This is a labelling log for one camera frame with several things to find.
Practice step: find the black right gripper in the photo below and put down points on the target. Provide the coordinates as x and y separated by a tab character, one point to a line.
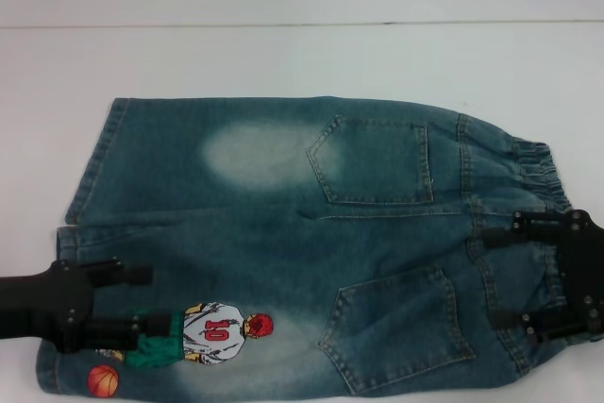
585	271

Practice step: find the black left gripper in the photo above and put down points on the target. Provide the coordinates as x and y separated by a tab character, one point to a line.
42	304

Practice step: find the blue denim shorts basketball print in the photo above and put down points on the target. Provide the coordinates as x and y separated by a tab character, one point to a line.
264	242

